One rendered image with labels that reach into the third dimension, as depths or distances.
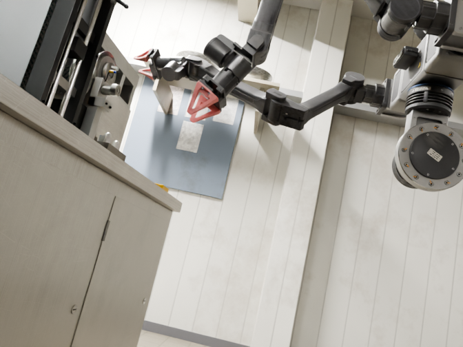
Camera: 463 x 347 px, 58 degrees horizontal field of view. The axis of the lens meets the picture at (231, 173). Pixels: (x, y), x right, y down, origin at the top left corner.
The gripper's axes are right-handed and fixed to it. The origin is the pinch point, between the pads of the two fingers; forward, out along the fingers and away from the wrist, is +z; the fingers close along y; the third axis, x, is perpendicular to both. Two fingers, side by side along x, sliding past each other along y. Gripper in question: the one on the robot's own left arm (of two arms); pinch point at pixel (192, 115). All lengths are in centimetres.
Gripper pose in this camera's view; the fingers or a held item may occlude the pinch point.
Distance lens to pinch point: 106.7
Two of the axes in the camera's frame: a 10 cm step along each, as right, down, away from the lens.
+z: -6.8, 7.2, -1.5
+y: -0.3, -2.3, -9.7
